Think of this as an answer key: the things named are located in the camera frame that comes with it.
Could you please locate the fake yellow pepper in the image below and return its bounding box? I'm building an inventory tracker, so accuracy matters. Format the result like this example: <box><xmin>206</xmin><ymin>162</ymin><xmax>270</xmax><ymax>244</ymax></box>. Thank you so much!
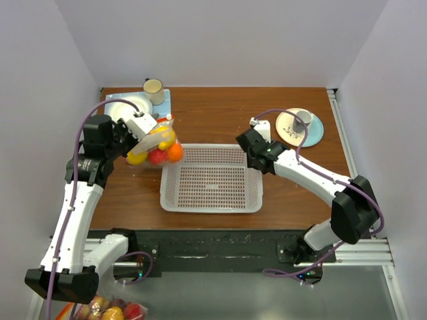
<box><xmin>125</xmin><ymin>151</ymin><xmax>148</xmax><ymax>166</ymax></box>

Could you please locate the fake red apple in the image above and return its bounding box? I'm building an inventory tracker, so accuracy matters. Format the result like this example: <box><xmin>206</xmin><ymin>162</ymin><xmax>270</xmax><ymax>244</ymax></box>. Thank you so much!
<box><xmin>147</xmin><ymin>149</ymin><xmax>168</xmax><ymax>166</ymax></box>

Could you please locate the clear zip top bag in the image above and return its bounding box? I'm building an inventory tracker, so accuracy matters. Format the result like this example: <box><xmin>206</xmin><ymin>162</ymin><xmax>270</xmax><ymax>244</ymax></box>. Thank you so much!
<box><xmin>125</xmin><ymin>114</ymin><xmax>184</xmax><ymax>168</ymax></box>

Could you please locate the fake yellow lemon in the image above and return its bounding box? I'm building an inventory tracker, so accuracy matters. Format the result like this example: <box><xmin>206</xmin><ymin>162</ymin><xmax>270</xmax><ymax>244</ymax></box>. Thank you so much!
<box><xmin>152</xmin><ymin>125</ymin><xmax>176</xmax><ymax>151</ymax></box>

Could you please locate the fake orange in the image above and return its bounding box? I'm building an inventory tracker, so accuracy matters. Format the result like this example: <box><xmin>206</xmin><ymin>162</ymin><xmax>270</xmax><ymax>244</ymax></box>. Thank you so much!
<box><xmin>166</xmin><ymin>142</ymin><xmax>183</xmax><ymax>163</ymax></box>

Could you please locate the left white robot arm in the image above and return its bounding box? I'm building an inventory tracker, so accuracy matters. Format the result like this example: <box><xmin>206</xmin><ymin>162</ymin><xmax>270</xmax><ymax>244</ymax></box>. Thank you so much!
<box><xmin>25</xmin><ymin>115</ymin><xmax>148</xmax><ymax>303</ymax></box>

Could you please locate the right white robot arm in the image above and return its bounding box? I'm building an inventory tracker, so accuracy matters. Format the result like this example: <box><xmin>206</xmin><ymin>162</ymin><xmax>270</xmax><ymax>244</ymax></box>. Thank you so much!
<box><xmin>236</xmin><ymin>127</ymin><xmax>384</xmax><ymax>264</ymax></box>

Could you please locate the white bowl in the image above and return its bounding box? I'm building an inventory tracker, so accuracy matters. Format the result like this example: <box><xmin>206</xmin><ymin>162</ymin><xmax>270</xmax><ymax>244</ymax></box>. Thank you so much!
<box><xmin>106</xmin><ymin>95</ymin><xmax>154</xmax><ymax>120</ymax></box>

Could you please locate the pink and blue plate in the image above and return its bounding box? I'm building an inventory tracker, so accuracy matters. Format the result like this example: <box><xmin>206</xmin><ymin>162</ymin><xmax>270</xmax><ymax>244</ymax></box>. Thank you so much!
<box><xmin>276</xmin><ymin>108</ymin><xmax>324</xmax><ymax>147</ymax></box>

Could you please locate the blue checked cloth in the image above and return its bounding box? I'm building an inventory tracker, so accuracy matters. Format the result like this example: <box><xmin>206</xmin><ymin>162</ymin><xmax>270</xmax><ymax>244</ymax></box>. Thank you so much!
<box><xmin>104</xmin><ymin>89</ymin><xmax>171</xmax><ymax>118</ymax></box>

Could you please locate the grey cup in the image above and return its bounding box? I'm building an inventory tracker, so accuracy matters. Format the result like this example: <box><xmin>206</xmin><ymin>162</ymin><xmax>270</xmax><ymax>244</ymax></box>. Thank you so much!
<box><xmin>293</xmin><ymin>109</ymin><xmax>314</xmax><ymax>133</ymax></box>

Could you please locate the white perforated plastic basket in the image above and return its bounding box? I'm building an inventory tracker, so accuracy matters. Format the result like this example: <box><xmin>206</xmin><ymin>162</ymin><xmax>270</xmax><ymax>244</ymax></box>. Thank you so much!
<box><xmin>159</xmin><ymin>143</ymin><xmax>264</xmax><ymax>214</ymax></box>

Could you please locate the beige enamel mug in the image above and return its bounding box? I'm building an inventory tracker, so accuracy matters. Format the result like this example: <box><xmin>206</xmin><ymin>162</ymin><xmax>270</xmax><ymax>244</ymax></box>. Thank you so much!
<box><xmin>143</xmin><ymin>78</ymin><xmax>165</xmax><ymax>105</ymax></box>

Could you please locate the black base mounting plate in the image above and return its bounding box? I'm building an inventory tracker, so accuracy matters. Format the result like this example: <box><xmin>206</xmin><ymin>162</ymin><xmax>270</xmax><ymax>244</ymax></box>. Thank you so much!
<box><xmin>88</xmin><ymin>229</ymin><xmax>336</xmax><ymax>286</ymax></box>

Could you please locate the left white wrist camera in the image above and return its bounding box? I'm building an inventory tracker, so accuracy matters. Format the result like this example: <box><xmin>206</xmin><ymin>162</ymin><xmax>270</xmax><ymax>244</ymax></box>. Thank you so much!
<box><xmin>125</xmin><ymin>113</ymin><xmax>157</xmax><ymax>141</ymax></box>

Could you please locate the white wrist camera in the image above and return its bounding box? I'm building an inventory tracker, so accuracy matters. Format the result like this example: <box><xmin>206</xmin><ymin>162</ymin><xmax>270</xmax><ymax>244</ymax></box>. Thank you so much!
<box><xmin>250</xmin><ymin>117</ymin><xmax>271</xmax><ymax>142</ymax></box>
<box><xmin>125</xmin><ymin>113</ymin><xmax>157</xmax><ymax>141</ymax></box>

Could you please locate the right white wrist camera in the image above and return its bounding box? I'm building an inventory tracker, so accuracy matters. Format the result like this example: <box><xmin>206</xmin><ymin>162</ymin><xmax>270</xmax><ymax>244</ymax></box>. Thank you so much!
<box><xmin>250</xmin><ymin>117</ymin><xmax>271</xmax><ymax>142</ymax></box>

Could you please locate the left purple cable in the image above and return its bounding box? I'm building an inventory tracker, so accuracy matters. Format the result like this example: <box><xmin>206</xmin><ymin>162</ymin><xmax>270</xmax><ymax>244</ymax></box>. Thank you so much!
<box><xmin>45</xmin><ymin>98</ymin><xmax>143</xmax><ymax>320</ymax></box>

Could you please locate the purple cable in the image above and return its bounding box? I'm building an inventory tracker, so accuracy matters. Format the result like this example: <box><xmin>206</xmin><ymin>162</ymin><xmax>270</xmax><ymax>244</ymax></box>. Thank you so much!
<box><xmin>253</xmin><ymin>109</ymin><xmax>385</xmax><ymax>278</ymax></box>
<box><xmin>45</xmin><ymin>98</ymin><xmax>143</xmax><ymax>320</ymax></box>

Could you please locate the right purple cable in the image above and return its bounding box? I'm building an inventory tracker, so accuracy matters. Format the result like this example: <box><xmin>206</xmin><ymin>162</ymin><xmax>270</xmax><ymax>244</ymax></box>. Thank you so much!
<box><xmin>253</xmin><ymin>109</ymin><xmax>385</xmax><ymax>278</ymax></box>

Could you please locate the aluminium frame rail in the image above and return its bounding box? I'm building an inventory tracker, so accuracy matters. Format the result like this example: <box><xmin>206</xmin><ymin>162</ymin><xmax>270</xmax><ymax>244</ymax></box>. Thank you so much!
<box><xmin>326</xmin><ymin>89</ymin><xmax>410</xmax><ymax>319</ymax></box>

